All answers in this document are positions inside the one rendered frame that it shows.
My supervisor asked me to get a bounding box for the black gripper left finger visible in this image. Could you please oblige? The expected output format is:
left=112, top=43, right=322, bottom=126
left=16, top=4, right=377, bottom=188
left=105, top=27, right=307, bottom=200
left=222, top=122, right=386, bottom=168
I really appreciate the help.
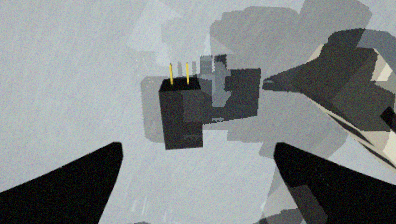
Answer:
left=0, top=141, right=124, bottom=224

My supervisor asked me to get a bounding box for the black two-prong charger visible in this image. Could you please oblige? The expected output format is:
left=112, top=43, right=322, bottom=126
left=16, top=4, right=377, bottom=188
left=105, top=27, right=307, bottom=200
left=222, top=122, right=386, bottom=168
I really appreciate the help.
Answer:
left=158, top=62, right=203, bottom=150

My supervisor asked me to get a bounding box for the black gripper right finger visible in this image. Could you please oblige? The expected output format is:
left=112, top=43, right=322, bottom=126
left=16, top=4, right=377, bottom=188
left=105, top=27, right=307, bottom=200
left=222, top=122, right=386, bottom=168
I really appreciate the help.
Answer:
left=273, top=142, right=396, bottom=224

